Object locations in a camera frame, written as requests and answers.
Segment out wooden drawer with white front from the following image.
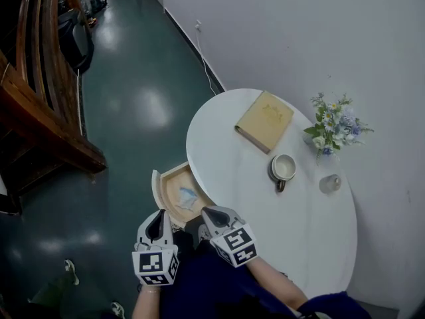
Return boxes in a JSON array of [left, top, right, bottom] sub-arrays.
[[151, 160, 217, 229]]

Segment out beige ceramic cup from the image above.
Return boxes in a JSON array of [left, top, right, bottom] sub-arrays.
[[268, 154, 298, 193]]

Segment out blue and white flower bouquet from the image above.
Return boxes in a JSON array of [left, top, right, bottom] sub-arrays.
[[303, 92, 375, 161]]

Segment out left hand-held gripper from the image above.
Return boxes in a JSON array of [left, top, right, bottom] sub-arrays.
[[131, 209, 181, 287]]

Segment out tan hardcover book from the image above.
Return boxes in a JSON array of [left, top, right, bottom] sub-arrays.
[[234, 90, 296, 155]]

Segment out dark wooden staircase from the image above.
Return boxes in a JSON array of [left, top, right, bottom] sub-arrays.
[[0, 0, 108, 214]]

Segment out person's left forearm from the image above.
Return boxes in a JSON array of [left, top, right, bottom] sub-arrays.
[[131, 284, 163, 319]]

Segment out blue white item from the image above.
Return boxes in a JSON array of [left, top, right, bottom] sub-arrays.
[[175, 185, 202, 213]]

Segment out person's right forearm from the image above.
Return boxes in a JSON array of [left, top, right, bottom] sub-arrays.
[[244, 257, 310, 312]]

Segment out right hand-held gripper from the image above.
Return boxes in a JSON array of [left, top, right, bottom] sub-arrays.
[[201, 205, 260, 268]]

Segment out black bin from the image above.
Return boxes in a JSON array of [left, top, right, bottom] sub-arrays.
[[57, 9, 96, 75]]

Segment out white curved table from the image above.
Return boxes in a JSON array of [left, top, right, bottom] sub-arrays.
[[185, 88, 358, 300]]

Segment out small frosted glass jar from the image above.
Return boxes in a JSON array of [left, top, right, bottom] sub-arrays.
[[319, 173, 343, 195]]

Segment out person's navy clothing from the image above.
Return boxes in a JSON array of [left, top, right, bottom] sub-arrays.
[[158, 231, 373, 319]]

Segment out white wall cable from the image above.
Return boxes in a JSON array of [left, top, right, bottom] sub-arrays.
[[195, 29, 219, 96]]

